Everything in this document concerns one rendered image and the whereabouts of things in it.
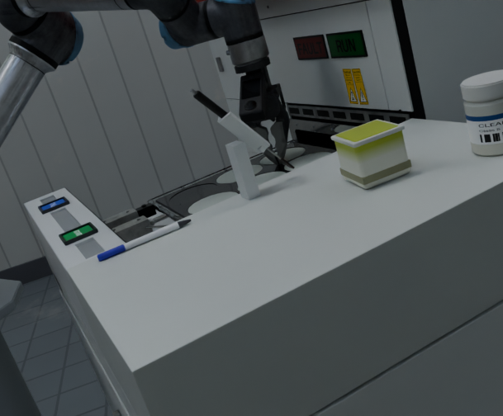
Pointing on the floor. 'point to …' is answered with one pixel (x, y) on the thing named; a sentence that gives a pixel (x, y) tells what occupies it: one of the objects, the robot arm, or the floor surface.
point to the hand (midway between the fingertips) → (277, 159)
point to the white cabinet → (413, 371)
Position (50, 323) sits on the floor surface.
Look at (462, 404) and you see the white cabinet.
